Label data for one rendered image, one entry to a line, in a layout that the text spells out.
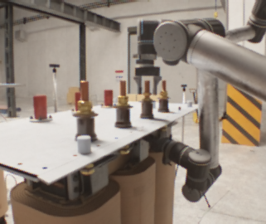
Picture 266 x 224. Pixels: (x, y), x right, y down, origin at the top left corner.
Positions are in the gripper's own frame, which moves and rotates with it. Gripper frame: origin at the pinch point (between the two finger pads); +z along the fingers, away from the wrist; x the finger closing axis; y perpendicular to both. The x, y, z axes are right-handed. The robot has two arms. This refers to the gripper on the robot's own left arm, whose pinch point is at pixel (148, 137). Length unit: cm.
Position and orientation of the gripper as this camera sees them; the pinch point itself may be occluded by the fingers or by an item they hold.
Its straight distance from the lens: 133.6
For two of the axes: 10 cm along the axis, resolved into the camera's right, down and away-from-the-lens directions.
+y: 1.4, -9.5, -2.9
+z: -6.7, -3.0, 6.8
